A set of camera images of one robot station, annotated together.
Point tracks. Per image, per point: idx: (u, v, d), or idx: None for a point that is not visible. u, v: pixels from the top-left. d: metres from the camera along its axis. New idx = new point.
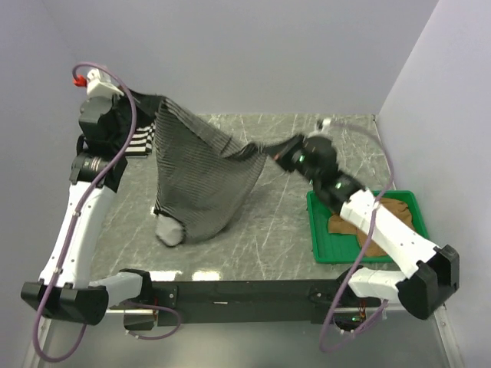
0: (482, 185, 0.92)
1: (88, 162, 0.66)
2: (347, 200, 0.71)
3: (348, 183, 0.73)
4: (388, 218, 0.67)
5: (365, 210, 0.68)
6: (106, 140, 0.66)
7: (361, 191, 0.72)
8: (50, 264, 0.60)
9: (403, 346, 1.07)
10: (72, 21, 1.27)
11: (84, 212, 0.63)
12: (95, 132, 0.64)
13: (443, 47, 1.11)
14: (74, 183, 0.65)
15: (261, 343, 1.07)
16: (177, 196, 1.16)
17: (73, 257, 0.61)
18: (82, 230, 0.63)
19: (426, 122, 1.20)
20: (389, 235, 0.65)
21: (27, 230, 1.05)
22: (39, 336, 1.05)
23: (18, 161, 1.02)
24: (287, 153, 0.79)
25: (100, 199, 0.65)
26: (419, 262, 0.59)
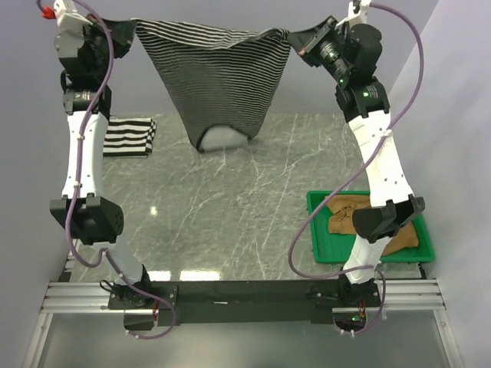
0: (481, 188, 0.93)
1: (80, 94, 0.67)
2: (365, 114, 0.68)
3: (375, 95, 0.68)
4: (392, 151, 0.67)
5: (374, 133, 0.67)
6: (88, 73, 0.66)
7: (383, 112, 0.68)
8: (68, 182, 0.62)
9: (403, 345, 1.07)
10: None
11: (87, 136, 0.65)
12: (75, 66, 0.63)
13: (442, 45, 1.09)
14: (70, 113, 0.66)
15: (261, 343, 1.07)
16: (213, 106, 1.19)
17: (88, 173, 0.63)
18: (90, 149, 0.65)
19: (426, 123, 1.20)
20: (382, 167, 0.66)
21: (28, 231, 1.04)
22: (39, 336, 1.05)
23: (18, 163, 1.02)
24: (316, 46, 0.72)
25: (99, 123, 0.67)
26: (388, 201, 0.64)
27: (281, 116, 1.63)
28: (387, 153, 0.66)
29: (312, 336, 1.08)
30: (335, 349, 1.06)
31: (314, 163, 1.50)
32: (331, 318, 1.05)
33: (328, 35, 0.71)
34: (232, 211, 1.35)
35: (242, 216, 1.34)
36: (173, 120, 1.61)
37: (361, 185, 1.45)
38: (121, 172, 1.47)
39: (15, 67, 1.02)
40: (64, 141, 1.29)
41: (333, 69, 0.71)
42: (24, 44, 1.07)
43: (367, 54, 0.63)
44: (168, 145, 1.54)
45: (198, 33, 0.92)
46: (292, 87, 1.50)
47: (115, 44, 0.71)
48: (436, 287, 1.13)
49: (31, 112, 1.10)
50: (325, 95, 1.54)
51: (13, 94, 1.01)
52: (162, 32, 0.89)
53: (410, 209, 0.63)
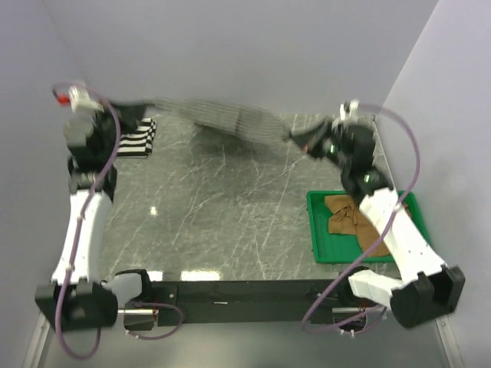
0: (482, 188, 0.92)
1: (85, 175, 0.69)
2: (370, 194, 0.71)
3: (377, 179, 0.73)
4: (407, 226, 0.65)
5: (384, 210, 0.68)
6: (95, 156, 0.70)
7: (387, 190, 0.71)
8: (61, 266, 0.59)
9: (403, 346, 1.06)
10: (74, 21, 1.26)
11: (88, 215, 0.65)
12: (81, 149, 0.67)
13: (444, 49, 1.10)
14: (74, 194, 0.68)
15: (261, 343, 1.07)
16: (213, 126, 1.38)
17: (84, 255, 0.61)
18: (88, 232, 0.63)
19: (426, 124, 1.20)
20: (402, 241, 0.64)
21: (27, 231, 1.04)
22: (38, 336, 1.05)
23: (19, 163, 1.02)
24: (317, 142, 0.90)
25: (100, 205, 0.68)
26: (420, 274, 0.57)
27: (281, 116, 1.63)
28: (402, 230, 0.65)
29: (312, 337, 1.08)
30: (335, 349, 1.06)
31: (314, 163, 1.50)
32: (331, 317, 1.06)
33: (325, 135, 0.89)
34: (231, 212, 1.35)
35: (242, 217, 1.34)
36: (173, 120, 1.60)
37: None
38: (121, 172, 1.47)
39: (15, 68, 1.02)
40: (64, 142, 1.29)
41: (337, 160, 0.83)
42: (24, 45, 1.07)
43: (360, 143, 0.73)
44: (169, 145, 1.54)
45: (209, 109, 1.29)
46: (292, 87, 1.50)
47: (124, 125, 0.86)
48: None
49: (33, 113, 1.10)
50: (325, 95, 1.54)
51: (13, 95, 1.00)
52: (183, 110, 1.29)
53: (449, 283, 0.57)
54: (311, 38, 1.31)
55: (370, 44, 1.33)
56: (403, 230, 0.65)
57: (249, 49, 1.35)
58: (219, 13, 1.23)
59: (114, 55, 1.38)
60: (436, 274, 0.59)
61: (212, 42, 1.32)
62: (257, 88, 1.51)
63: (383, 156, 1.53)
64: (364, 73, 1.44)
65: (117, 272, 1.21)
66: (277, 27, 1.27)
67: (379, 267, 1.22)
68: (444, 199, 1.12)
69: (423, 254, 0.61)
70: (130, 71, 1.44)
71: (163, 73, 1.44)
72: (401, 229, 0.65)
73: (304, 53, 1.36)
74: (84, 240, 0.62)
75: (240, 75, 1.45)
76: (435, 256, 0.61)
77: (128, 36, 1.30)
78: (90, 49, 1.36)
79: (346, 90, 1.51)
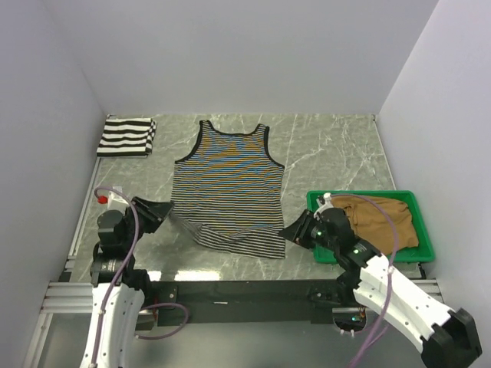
0: (482, 188, 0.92)
1: (105, 265, 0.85)
2: (364, 265, 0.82)
3: (365, 249, 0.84)
4: (404, 282, 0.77)
5: (381, 275, 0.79)
6: (119, 243, 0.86)
7: (377, 257, 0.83)
8: (84, 361, 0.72)
9: (405, 345, 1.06)
10: (74, 21, 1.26)
11: (108, 309, 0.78)
12: (110, 238, 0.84)
13: (443, 49, 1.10)
14: (95, 286, 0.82)
15: (261, 343, 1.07)
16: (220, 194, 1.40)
17: (104, 350, 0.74)
18: (109, 326, 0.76)
19: (425, 125, 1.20)
20: (406, 298, 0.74)
21: (26, 231, 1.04)
22: (39, 336, 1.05)
23: (18, 163, 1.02)
24: (306, 231, 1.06)
25: (120, 295, 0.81)
26: (433, 325, 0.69)
27: (281, 116, 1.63)
28: (401, 286, 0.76)
29: (313, 337, 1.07)
30: (335, 349, 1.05)
31: (314, 163, 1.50)
32: (331, 317, 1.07)
33: (311, 222, 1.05)
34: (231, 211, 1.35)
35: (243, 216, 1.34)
36: (173, 120, 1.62)
37: (361, 185, 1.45)
38: (121, 172, 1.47)
39: (14, 67, 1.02)
40: (64, 142, 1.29)
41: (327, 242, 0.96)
42: (23, 44, 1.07)
43: (338, 227, 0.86)
44: (169, 145, 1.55)
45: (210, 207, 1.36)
46: (292, 88, 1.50)
47: (148, 220, 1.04)
48: (437, 287, 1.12)
49: (33, 112, 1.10)
50: (326, 95, 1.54)
51: (11, 94, 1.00)
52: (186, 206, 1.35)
53: (460, 324, 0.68)
54: (311, 38, 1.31)
55: (370, 44, 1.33)
56: (403, 287, 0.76)
57: (249, 50, 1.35)
58: (219, 14, 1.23)
59: (114, 55, 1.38)
60: (447, 321, 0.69)
61: (212, 42, 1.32)
62: (257, 88, 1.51)
63: (383, 156, 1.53)
64: (364, 73, 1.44)
65: None
66: (276, 27, 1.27)
67: None
68: (443, 199, 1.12)
69: (430, 303, 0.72)
70: (130, 72, 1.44)
71: (163, 74, 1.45)
72: (401, 285, 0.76)
73: (304, 53, 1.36)
74: (104, 336, 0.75)
75: (240, 75, 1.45)
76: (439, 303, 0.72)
77: (127, 35, 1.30)
78: (89, 49, 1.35)
79: (346, 90, 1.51)
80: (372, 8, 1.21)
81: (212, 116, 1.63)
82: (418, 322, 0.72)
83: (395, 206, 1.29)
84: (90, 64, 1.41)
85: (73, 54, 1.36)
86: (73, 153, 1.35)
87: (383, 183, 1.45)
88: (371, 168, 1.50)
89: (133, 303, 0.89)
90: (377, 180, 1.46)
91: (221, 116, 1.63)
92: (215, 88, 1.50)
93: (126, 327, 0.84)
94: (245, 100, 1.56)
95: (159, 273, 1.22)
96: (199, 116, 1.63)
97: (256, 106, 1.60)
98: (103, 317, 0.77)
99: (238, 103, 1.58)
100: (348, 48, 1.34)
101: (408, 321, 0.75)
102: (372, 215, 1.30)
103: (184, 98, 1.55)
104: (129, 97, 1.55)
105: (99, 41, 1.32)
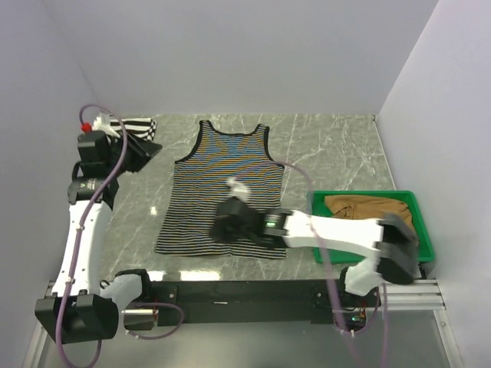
0: (482, 188, 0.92)
1: (84, 184, 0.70)
2: (286, 233, 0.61)
3: (277, 215, 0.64)
4: (324, 221, 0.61)
5: (307, 231, 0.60)
6: (100, 162, 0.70)
7: (293, 215, 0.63)
8: (62, 278, 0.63)
9: (404, 345, 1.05)
10: (74, 22, 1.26)
11: (87, 225, 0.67)
12: (90, 152, 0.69)
13: (443, 49, 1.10)
14: (74, 203, 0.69)
15: (261, 343, 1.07)
16: (219, 197, 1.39)
17: (84, 267, 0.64)
18: (87, 241, 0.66)
19: (426, 125, 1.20)
20: (338, 236, 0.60)
21: (25, 231, 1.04)
22: (39, 335, 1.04)
23: (18, 164, 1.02)
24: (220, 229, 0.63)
25: (100, 213, 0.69)
26: (375, 243, 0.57)
27: (281, 116, 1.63)
28: (325, 228, 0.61)
29: (312, 336, 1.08)
30: (335, 350, 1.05)
31: (314, 163, 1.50)
32: (331, 317, 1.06)
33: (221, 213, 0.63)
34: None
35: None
36: (173, 120, 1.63)
37: (361, 185, 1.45)
38: None
39: (14, 67, 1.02)
40: (64, 142, 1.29)
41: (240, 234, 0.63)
42: (22, 44, 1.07)
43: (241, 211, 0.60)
44: (169, 145, 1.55)
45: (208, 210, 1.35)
46: (292, 88, 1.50)
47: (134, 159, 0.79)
48: (437, 287, 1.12)
49: (32, 113, 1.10)
50: (325, 96, 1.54)
51: (11, 94, 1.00)
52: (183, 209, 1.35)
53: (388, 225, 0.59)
54: (309, 38, 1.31)
55: (370, 45, 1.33)
56: (327, 227, 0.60)
57: (248, 50, 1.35)
58: (218, 14, 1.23)
59: (114, 56, 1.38)
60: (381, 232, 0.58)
61: (211, 42, 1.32)
62: (256, 88, 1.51)
63: (383, 156, 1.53)
64: (363, 74, 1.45)
65: (117, 272, 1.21)
66: (276, 27, 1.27)
67: None
68: (443, 199, 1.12)
69: (358, 225, 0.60)
70: (130, 72, 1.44)
71: (163, 74, 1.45)
72: (326, 228, 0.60)
73: (304, 53, 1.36)
74: (84, 251, 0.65)
75: (240, 76, 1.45)
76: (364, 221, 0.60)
77: (127, 36, 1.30)
78: (89, 50, 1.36)
79: (346, 90, 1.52)
80: (371, 10, 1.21)
81: (212, 116, 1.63)
82: (360, 249, 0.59)
83: (394, 207, 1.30)
84: (90, 64, 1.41)
85: (73, 54, 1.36)
86: (73, 153, 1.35)
87: (383, 183, 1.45)
88: (371, 168, 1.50)
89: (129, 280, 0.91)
90: (377, 180, 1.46)
91: (221, 116, 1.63)
92: (214, 88, 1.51)
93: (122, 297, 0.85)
94: (245, 100, 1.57)
95: (159, 274, 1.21)
96: (199, 116, 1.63)
97: (256, 107, 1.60)
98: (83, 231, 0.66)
99: (238, 103, 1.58)
100: (347, 48, 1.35)
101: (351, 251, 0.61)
102: (372, 214, 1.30)
103: (184, 98, 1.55)
104: (129, 97, 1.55)
105: (99, 42, 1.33)
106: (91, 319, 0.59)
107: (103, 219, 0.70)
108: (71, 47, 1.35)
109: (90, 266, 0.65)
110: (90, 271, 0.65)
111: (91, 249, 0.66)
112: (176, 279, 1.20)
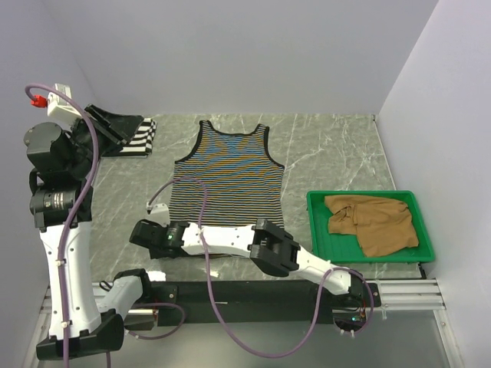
0: (482, 188, 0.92)
1: (50, 201, 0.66)
2: (182, 243, 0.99)
3: (175, 230, 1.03)
4: (214, 232, 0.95)
5: (196, 238, 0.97)
6: (64, 169, 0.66)
7: (188, 228, 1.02)
8: (57, 320, 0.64)
9: (403, 345, 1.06)
10: (72, 22, 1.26)
11: (68, 257, 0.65)
12: (49, 161, 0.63)
13: (443, 49, 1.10)
14: (44, 229, 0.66)
15: (261, 343, 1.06)
16: (219, 198, 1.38)
17: (77, 305, 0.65)
18: (74, 275, 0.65)
19: (426, 126, 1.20)
20: (222, 241, 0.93)
21: (25, 232, 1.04)
22: (39, 336, 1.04)
23: (18, 164, 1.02)
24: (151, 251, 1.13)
25: (79, 238, 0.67)
26: (248, 246, 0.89)
27: (281, 116, 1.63)
28: (212, 233, 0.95)
29: (313, 336, 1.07)
30: (334, 351, 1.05)
31: (314, 163, 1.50)
32: (331, 317, 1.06)
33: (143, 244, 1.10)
34: (231, 210, 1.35)
35: (242, 216, 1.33)
36: (173, 120, 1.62)
37: (361, 185, 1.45)
38: (121, 172, 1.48)
39: (12, 66, 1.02)
40: None
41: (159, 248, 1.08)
42: (21, 42, 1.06)
43: (145, 234, 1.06)
44: (168, 145, 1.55)
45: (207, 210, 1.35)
46: (292, 88, 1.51)
47: (107, 141, 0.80)
48: (436, 287, 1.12)
49: (31, 113, 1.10)
50: (325, 96, 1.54)
51: (11, 93, 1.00)
52: (184, 208, 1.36)
53: (259, 229, 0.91)
54: (310, 39, 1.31)
55: (370, 44, 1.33)
56: (212, 232, 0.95)
57: (248, 50, 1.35)
58: (218, 15, 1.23)
59: (114, 56, 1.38)
60: (254, 234, 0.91)
61: (212, 42, 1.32)
62: (256, 88, 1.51)
63: (383, 156, 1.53)
64: (363, 74, 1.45)
65: (117, 272, 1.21)
66: (276, 28, 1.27)
67: (379, 267, 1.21)
68: (443, 199, 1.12)
69: (239, 232, 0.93)
70: (130, 72, 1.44)
71: (163, 75, 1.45)
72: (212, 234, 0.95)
73: (304, 53, 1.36)
74: (73, 286, 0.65)
75: (239, 77, 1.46)
76: (244, 228, 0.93)
77: (127, 36, 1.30)
78: (88, 50, 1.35)
79: (346, 90, 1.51)
80: (371, 10, 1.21)
81: (212, 116, 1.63)
82: (239, 251, 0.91)
83: (394, 206, 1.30)
84: (90, 64, 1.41)
85: (73, 53, 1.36)
86: None
87: (383, 183, 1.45)
88: (371, 168, 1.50)
89: (129, 282, 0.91)
90: (377, 180, 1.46)
91: (221, 116, 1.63)
92: (214, 88, 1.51)
93: (125, 300, 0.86)
94: (245, 100, 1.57)
95: (158, 274, 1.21)
96: (199, 116, 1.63)
97: (256, 107, 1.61)
98: (64, 267, 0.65)
99: (238, 103, 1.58)
100: (348, 48, 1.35)
101: (234, 251, 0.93)
102: (372, 215, 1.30)
103: (184, 98, 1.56)
104: (129, 97, 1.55)
105: (99, 42, 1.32)
106: (97, 349, 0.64)
107: (84, 241, 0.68)
108: (70, 47, 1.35)
109: (84, 301, 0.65)
110: (86, 306, 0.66)
111: (80, 282, 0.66)
112: (176, 279, 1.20)
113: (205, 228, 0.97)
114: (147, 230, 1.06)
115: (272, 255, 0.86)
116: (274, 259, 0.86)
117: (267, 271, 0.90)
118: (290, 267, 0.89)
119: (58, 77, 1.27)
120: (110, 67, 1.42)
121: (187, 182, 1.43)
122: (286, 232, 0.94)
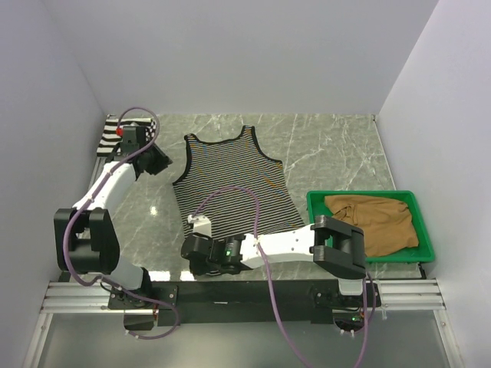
0: (482, 189, 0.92)
1: (120, 154, 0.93)
2: (240, 257, 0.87)
3: (234, 244, 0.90)
4: (273, 240, 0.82)
5: (253, 251, 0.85)
6: (136, 143, 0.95)
7: (245, 240, 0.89)
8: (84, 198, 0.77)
9: (403, 346, 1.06)
10: (72, 22, 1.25)
11: (115, 174, 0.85)
12: (130, 134, 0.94)
13: (444, 49, 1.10)
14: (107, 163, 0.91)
15: (260, 343, 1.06)
16: (224, 198, 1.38)
17: (103, 195, 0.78)
18: (112, 183, 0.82)
19: (426, 126, 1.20)
20: (281, 248, 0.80)
21: (25, 233, 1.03)
22: (39, 336, 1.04)
23: (18, 165, 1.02)
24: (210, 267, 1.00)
25: (126, 172, 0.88)
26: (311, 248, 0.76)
27: (281, 116, 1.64)
28: (268, 241, 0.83)
29: (314, 336, 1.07)
30: (334, 349, 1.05)
31: (314, 163, 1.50)
32: (331, 317, 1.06)
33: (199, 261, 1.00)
34: (235, 224, 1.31)
35: (245, 230, 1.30)
36: (173, 119, 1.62)
37: (361, 185, 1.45)
38: None
39: (11, 67, 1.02)
40: (63, 141, 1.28)
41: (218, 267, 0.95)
42: (21, 43, 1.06)
43: (201, 250, 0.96)
44: (168, 145, 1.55)
45: (213, 213, 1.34)
46: (291, 88, 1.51)
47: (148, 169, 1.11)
48: (436, 287, 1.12)
49: (31, 113, 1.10)
50: (325, 96, 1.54)
51: (10, 93, 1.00)
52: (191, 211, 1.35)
53: (317, 228, 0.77)
54: (310, 39, 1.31)
55: (370, 45, 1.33)
56: (269, 240, 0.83)
57: (248, 50, 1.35)
58: (217, 17, 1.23)
59: (113, 56, 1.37)
60: (315, 236, 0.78)
61: (212, 42, 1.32)
62: (255, 89, 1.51)
63: (383, 156, 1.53)
64: (362, 75, 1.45)
65: None
66: (275, 29, 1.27)
67: (379, 267, 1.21)
68: (443, 199, 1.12)
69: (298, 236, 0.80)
70: (129, 72, 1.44)
71: (163, 75, 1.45)
72: (269, 241, 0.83)
73: (303, 53, 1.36)
74: (107, 186, 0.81)
75: (239, 77, 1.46)
76: (302, 230, 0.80)
77: (127, 36, 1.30)
78: (88, 50, 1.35)
79: (345, 90, 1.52)
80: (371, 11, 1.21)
81: (212, 116, 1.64)
82: (301, 254, 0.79)
83: (394, 206, 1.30)
84: (90, 64, 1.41)
85: (73, 54, 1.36)
86: (72, 153, 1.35)
87: (383, 183, 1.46)
88: (371, 168, 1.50)
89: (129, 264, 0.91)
90: (377, 180, 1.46)
91: (221, 115, 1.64)
92: (214, 88, 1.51)
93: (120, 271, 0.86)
94: (245, 100, 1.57)
95: (168, 273, 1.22)
96: (199, 116, 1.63)
97: (256, 107, 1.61)
98: (110, 175, 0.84)
99: (238, 103, 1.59)
100: (348, 48, 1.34)
101: (298, 257, 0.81)
102: (372, 215, 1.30)
103: (184, 98, 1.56)
104: (129, 97, 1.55)
105: (99, 42, 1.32)
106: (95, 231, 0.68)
107: (128, 179, 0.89)
108: (70, 47, 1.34)
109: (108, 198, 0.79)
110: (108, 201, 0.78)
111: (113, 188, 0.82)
112: (175, 279, 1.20)
113: (261, 238, 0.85)
114: (204, 244, 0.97)
115: (341, 255, 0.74)
116: (343, 259, 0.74)
117: (336, 274, 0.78)
118: (362, 269, 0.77)
119: (58, 76, 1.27)
120: (110, 67, 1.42)
121: (193, 183, 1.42)
122: (353, 227, 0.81)
